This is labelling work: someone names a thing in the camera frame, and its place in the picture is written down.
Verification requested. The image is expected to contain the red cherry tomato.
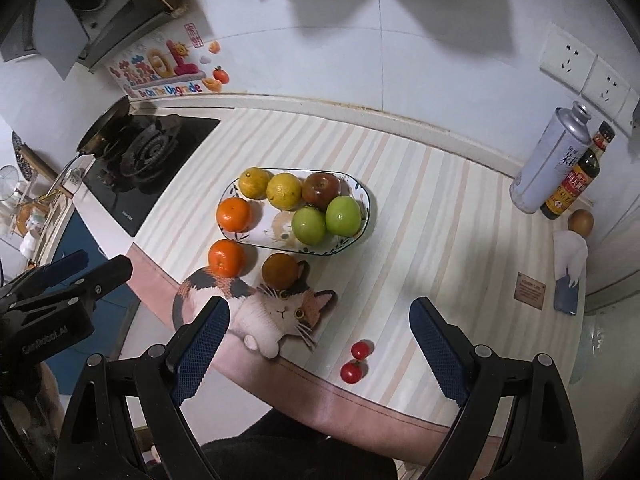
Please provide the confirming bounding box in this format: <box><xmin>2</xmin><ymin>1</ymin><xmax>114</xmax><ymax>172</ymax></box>
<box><xmin>340</xmin><ymin>361</ymin><xmax>363</xmax><ymax>385</ymax></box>
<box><xmin>350</xmin><ymin>340</ymin><xmax>372</xmax><ymax>361</ymax></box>

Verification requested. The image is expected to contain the dark orange persimmon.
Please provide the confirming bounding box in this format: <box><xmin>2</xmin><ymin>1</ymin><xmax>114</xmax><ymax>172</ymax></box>
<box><xmin>260</xmin><ymin>252</ymin><xmax>298</xmax><ymax>290</ymax></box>

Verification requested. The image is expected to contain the bright orange tangerine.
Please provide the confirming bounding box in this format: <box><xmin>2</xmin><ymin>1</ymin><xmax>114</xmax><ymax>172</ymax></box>
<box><xmin>216</xmin><ymin>197</ymin><xmax>253</xmax><ymax>233</ymax></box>

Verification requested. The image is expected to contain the green apple large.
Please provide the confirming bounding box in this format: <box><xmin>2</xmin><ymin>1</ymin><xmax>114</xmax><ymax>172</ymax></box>
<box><xmin>326</xmin><ymin>196</ymin><xmax>361</xmax><ymax>237</ymax></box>

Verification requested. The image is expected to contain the green apple small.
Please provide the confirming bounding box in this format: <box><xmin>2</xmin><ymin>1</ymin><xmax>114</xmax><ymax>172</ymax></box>
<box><xmin>291</xmin><ymin>206</ymin><xmax>326</xmax><ymax>246</ymax></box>

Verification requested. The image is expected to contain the yellow orange fruit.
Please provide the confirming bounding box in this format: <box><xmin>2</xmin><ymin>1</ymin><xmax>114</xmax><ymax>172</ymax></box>
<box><xmin>238</xmin><ymin>167</ymin><xmax>272</xmax><ymax>200</ymax></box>

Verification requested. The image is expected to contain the blue cabinet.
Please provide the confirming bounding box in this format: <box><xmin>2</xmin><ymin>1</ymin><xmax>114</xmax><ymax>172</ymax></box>
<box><xmin>41</xmin><ymin>209</ymin><xmax>141</xmax><ymax>396</ymax></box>

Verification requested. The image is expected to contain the dish rack with dishes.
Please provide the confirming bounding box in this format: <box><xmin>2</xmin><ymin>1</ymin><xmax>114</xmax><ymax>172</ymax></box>
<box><xmin>1</xmin><ymin>126</ymin><xmax>72</xmax><ymax>274</ymax></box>

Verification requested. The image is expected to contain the small brown label card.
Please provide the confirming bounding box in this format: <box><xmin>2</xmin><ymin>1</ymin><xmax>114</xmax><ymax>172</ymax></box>
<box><xmin>513</xmin><ymin>272</ymin><xmax>546</xmax><ymax>310</ymax></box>

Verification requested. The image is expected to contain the cat shaped mat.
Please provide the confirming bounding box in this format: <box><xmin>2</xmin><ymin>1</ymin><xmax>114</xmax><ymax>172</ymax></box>
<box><xmin>172</xmin><ymin>260</ymin><xmax>337</xmax><ymax>359</ymax></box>

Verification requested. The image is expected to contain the black gas stove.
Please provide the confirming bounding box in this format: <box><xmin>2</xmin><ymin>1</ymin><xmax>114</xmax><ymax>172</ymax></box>
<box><xmin>84</xmin><ymin>114</ymin><xmax>220</xmax><ymax>236</ymax></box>

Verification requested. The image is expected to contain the white tissue pack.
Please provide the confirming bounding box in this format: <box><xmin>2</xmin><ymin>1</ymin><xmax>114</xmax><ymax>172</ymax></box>
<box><xmin>553</xmin><ymin>230</ymin><xmax>588</xmax><ymax>315</ymax></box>

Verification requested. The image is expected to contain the black frying pan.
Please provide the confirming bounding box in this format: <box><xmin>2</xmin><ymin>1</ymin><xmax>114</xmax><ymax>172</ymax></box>
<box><xmin>48</xmin><ymin>96</ymin><xmax>130</xmax><ymax>194</ymax></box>

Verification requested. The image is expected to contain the oval floral ceramic plate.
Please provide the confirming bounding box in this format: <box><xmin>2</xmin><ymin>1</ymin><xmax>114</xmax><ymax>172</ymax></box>
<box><xmin>216</xmin><ymin>167</ymin><xmax>371</xmax><ymax>256</ymax></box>

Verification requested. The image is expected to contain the brown egg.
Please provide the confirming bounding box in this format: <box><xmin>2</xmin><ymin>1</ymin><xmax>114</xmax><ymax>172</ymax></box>
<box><xmin>567</xmin><ymin>209</ymin><xmax>594</xmax><ymax>238</ymax></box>

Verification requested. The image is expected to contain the yellow lemon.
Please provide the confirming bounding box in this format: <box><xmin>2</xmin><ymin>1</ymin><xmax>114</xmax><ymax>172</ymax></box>
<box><xmin>266</xmin><ymin>172</ymin><xmax>303</xmax><ymax>211</ymax></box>

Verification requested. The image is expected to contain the soy sauce bottle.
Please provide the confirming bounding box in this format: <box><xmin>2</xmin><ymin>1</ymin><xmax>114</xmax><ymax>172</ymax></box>
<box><xmin>540</xmin><ymin>122</ymin><xmax>615</xmax><ymax>220</ymax></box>

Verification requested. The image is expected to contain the red apple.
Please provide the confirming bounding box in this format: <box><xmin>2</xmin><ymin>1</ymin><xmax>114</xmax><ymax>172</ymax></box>
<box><xmin>302</xmin><ymin>172</ymin><xmax>341</xmax><ymax>211</ymax></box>

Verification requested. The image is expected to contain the white gas canister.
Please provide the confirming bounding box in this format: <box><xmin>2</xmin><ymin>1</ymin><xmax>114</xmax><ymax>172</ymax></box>
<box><xmin>510</xmin><ymin>101</ymin><xmax>591</xmax><ymax>214</ymax></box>

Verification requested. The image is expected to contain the range hood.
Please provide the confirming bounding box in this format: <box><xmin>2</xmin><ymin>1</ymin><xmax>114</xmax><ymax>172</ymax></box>
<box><xmin>1</xmin><ymin>0</ymin><xmax>184</xmax><ymax>78</ymax></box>

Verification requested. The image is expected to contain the colourful wall sticker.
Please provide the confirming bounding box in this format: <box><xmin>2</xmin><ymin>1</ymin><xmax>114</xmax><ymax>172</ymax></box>
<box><xmin>106</xmin><ymin>18</ymin><xmax>230</xmax><ymax>101</ymax></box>

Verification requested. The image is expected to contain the white wall socket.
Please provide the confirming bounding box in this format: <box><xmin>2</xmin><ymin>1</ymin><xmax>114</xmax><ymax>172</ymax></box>
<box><xmin>539</xmin><ymin>24</ymin><xmax>639</xmax><ymax>136</ymax></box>

